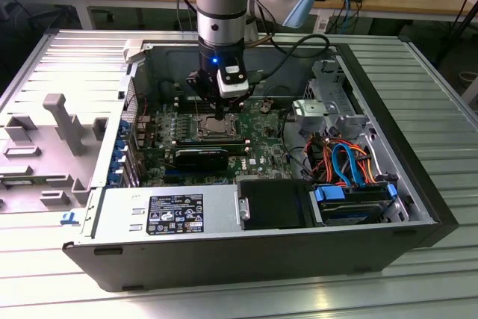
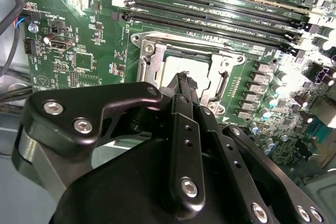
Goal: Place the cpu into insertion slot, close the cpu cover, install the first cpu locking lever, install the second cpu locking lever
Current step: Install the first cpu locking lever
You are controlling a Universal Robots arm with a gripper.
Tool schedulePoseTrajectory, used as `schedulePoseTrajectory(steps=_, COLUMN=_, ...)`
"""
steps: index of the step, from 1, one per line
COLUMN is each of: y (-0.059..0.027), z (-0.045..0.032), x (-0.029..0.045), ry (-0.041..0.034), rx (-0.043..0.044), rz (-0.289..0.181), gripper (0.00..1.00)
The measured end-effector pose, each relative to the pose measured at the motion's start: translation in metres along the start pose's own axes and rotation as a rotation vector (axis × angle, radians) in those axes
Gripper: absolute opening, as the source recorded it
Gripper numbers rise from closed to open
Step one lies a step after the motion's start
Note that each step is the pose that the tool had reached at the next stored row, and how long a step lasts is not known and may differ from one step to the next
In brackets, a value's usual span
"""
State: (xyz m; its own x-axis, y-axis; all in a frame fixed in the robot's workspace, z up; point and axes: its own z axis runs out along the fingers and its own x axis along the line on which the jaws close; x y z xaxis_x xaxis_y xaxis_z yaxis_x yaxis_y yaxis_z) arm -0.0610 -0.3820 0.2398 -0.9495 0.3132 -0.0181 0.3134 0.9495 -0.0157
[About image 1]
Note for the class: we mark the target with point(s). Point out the black power supply label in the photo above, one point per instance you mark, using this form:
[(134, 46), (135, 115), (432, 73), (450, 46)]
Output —
[(175, 214)]

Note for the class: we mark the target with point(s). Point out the grey parts rack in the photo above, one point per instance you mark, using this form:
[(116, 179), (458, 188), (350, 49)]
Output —
[(48, 154)]

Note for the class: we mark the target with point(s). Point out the round silver bracket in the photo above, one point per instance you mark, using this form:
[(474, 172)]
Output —
[(310, 110)]

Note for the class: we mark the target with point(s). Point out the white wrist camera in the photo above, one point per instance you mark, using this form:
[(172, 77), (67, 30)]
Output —
[(233, 89)]

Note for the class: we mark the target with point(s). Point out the silver CPU plate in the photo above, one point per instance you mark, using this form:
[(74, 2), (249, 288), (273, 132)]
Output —
[(214, 127)]

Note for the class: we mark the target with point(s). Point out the silver power supply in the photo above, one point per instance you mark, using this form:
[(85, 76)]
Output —
[(119, 207)]

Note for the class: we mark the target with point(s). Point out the black graphics card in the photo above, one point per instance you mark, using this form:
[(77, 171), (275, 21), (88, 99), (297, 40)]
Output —
[(201, 160)]

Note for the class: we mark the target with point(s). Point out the black PC case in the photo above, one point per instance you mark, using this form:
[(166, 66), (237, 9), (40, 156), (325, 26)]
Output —
[(224, 263)]

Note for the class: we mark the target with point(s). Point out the blue disk carrier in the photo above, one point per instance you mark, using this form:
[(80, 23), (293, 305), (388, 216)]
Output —
[(328, 195)]

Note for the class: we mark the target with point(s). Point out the metal drive cage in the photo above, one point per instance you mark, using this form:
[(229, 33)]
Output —
[(336, 87)]

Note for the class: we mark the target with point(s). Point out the white bin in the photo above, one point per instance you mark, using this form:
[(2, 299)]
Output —
[(472, 91)]

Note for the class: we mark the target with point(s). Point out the green motherboard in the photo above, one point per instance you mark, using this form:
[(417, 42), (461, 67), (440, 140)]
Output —
[(261, 147)]

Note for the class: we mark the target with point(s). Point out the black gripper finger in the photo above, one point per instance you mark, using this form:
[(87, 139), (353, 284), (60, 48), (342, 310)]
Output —
[(205, 87), (235, 104)]

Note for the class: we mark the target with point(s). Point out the green RAM stick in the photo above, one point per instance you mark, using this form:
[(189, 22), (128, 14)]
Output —
[(18, 183)]

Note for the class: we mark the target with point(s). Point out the CPU socket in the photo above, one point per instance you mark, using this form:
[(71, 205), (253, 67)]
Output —
[(199, 135)]

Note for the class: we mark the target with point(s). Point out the blue expansion slot retainer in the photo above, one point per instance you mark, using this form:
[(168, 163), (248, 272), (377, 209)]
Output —
[(120, 152)]

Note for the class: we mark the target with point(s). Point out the black bay cover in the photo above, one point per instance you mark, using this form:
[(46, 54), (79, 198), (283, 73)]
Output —
[(276, 203)]

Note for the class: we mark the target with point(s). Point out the metal locking lever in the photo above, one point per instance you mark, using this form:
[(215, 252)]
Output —
[(224, 136), (196, 110)]

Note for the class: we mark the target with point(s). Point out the silver bay latch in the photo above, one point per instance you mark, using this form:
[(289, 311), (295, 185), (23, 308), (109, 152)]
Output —
[(245, 208)]

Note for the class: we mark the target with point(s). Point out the silver hard disk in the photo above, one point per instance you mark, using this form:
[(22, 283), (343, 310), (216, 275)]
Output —
[(351, 214)]

